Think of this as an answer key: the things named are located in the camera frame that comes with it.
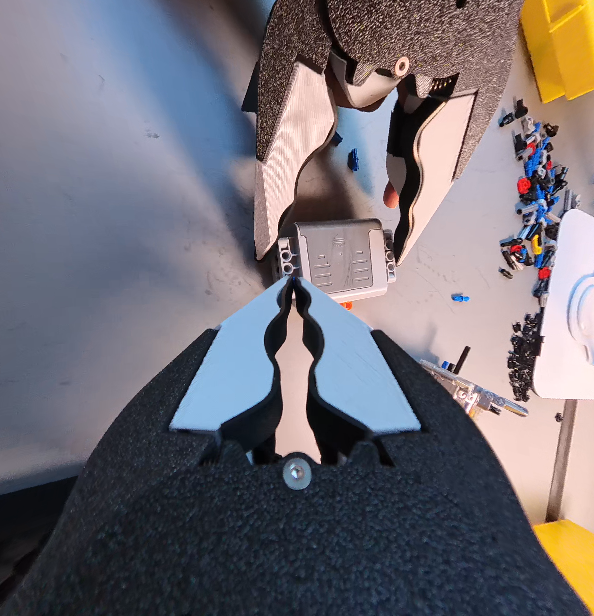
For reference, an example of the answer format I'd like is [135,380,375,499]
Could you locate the pile of black links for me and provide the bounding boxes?
[506,313,548,403]

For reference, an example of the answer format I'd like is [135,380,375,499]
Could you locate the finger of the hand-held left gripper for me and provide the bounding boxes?
[386,92,481,267]
[251,60,338,262]

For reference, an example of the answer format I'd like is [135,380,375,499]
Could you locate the yellow plastic bin with parts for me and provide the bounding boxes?
[519,0,594,104]

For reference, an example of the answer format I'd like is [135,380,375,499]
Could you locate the pile of mixed building pieces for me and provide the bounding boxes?
[498,95,585,304]

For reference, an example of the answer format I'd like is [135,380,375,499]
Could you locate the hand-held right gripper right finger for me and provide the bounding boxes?
[293,278,423,458]

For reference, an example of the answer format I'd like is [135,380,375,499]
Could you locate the grey desk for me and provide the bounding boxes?
[0,0,594,540]

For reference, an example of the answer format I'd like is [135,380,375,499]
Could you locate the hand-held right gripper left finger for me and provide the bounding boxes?
[169,278,296,458]

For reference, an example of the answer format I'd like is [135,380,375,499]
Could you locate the grey transparent engine model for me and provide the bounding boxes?
[418,347,530,419]

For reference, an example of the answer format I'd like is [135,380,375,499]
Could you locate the grey battery box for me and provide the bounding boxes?
[276,219,397,309]

